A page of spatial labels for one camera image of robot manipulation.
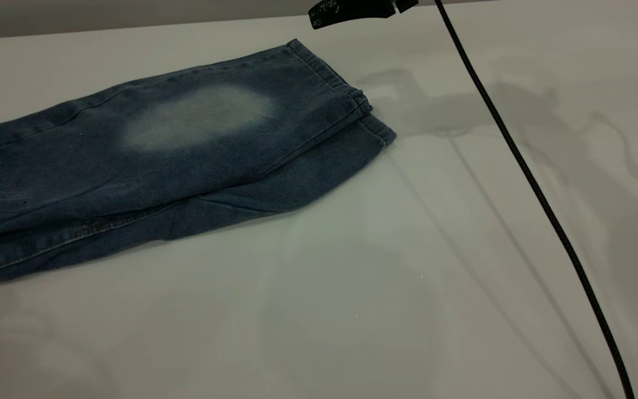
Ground blue denim jeans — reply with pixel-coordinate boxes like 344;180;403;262
0;38;397;288

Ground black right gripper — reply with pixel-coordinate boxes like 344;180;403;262
308;0;419;29

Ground black braided cable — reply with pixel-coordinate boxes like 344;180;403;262
434;0;635;399

